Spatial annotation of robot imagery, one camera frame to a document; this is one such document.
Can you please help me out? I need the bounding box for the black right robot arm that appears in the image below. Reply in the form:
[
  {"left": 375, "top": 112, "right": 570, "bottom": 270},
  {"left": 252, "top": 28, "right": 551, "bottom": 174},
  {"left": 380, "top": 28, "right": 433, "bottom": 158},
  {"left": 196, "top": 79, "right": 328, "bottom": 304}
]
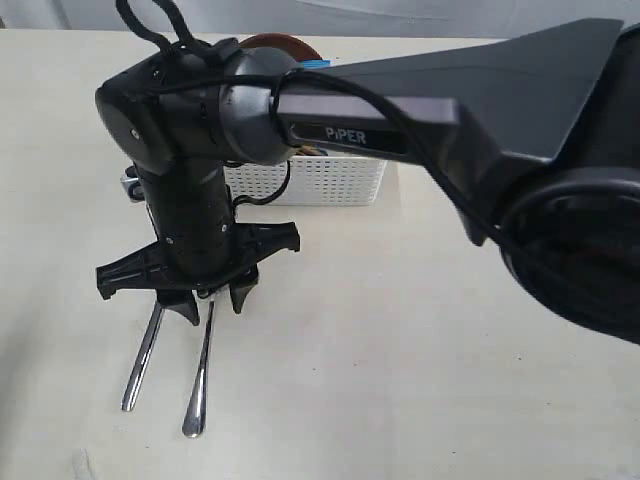
[{"left": 95, "top": 18, "right": 639, "bottom": 344}]

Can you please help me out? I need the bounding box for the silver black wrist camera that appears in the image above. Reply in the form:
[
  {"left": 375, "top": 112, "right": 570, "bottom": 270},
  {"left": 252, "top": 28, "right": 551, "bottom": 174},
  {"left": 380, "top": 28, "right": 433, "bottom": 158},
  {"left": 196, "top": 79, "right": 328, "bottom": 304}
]
[{"left": 120, "top": 165, "right": 145, "bottom": 203}]

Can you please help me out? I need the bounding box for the round brown wooden plate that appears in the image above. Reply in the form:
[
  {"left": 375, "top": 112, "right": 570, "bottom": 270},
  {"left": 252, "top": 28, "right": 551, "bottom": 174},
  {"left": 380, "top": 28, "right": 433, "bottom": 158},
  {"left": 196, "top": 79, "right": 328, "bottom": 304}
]
[{"left": 240, "top": 33, "right": 323, "bottom": 62}]

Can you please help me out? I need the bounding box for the blue chips snack bag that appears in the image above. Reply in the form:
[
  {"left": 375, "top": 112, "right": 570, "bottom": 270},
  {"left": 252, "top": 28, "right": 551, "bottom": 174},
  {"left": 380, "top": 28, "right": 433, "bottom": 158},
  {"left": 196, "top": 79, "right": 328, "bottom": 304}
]
[{"left": 301, "top": 59, "right": 331, "bottom": 69}]

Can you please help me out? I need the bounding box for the stainless steel fork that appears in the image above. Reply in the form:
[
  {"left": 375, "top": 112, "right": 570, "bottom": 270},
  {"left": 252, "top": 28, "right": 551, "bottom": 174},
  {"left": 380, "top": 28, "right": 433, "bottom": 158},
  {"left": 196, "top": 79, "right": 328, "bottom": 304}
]
[{"left": 181, "top": 295, "right": 216, "bottom": 439}]

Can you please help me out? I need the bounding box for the stainless steel table knife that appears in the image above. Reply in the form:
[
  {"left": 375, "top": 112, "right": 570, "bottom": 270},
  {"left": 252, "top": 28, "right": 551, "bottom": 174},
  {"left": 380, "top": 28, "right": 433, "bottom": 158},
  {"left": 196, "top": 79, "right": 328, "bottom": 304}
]
[{"left": 121, "top": 301, "right": 164, "bottom": 412}]

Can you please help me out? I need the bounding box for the white perforated plastic basket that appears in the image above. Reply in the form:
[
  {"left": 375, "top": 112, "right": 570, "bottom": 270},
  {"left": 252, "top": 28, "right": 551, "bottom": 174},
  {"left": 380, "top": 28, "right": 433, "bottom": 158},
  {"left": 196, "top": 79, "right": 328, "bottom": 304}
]
[{"left": 225, "top": 156, "right": 387, "bottom": 207}]

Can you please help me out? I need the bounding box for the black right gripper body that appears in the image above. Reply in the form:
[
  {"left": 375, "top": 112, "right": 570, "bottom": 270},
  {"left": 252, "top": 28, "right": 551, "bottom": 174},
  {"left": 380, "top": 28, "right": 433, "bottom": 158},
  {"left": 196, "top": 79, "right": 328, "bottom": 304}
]
[{"left": 96, "top": 161, "right": 300, "bottom": 300}]

